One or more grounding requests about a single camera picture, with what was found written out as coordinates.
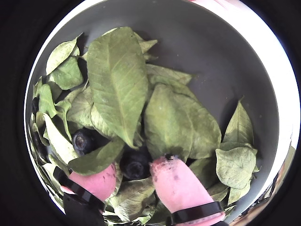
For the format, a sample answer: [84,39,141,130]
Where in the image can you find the pile of green leaves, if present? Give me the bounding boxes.
[29,26,261,224]

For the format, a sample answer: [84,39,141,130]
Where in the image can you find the dark grey round bowl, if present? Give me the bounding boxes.
[25,0,292,224]

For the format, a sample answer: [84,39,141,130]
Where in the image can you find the pink tipped gripper finger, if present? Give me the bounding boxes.
[53,163,118,226]
[150,154,225,226]

